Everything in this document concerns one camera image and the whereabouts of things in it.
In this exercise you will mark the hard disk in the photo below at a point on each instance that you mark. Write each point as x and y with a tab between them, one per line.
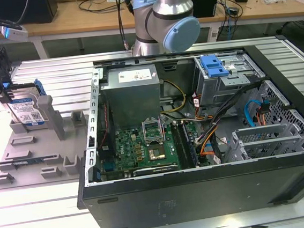
27	107

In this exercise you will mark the grey disk bay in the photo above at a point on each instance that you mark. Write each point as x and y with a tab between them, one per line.
261	131

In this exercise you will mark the large black box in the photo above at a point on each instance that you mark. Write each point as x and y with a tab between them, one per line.
39	9

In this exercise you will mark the grey parts rack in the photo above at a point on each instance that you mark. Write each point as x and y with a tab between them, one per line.
36	146

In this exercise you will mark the wooden desk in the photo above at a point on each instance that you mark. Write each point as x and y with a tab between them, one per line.
78	21

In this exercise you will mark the RAM stick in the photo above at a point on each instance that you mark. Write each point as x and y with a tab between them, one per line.
24	161

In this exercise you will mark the grey power supply unit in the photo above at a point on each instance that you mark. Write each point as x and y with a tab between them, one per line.
131	99

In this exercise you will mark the green motherboard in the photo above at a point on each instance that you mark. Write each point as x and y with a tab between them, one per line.
133	148

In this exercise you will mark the CPU socket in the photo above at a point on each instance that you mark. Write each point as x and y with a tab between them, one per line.
156	153

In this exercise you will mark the black graphics card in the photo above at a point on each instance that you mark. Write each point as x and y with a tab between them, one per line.
154	170

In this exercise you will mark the black RAM slot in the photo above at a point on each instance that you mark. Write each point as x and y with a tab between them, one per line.
185	143
177	144
181	143

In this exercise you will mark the blue plastic drive latch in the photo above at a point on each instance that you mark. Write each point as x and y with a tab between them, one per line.
213	66

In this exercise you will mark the black speaker box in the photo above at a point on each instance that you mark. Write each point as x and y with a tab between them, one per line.
205	1

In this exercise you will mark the grey metal drive cage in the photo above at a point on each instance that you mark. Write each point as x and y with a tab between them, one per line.
219	88

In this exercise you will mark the black PC case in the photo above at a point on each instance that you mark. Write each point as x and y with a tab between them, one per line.
203	195

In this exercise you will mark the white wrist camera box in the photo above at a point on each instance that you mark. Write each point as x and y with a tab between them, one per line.
16	34

